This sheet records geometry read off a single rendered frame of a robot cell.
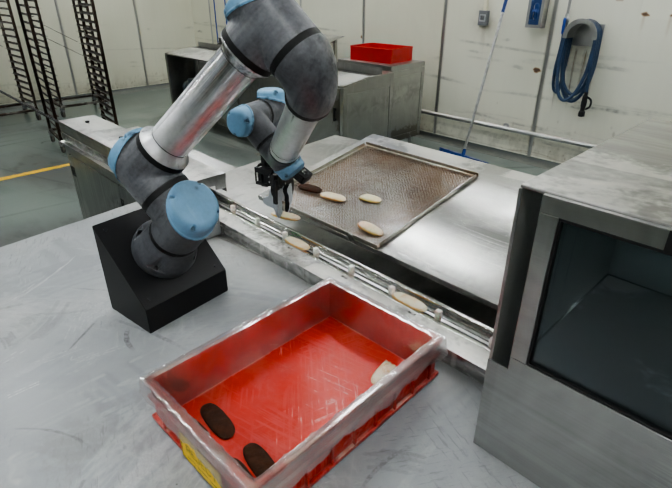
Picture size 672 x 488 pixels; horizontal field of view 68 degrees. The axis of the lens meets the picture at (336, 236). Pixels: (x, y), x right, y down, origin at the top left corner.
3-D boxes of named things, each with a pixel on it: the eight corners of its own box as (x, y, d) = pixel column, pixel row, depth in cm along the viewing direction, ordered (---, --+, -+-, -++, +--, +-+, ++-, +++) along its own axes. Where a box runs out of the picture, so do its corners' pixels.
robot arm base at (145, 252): (146, 286, 114) (159, 269, 107) (120, 229, 117) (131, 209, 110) (204, 268, 124) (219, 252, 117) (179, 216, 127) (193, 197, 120)
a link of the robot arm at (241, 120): (263, 136, 121) (287, 126, 129) (233, 100, 121) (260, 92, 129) (246, 155, 126) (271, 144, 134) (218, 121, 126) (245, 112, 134)
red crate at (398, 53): (349, 59, 490) (349, 45, 484) (371, 55, 514) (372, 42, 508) (390, 64, 460) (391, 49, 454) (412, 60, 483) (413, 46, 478)
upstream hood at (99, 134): (61, 134, 255) (57, 118, 251) (97, 128, 266) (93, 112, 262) (183, 204, 175) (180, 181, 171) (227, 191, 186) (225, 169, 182)
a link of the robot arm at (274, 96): (248, 90, 131) (266, 85, 137) (251, 131, 136) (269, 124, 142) (272, 93, 127) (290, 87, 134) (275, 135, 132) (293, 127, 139)
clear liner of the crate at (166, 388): (143, 417, 92) (133, 377, 87) (330, 307, 123) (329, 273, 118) (256, 545, 71) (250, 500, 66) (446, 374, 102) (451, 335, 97)
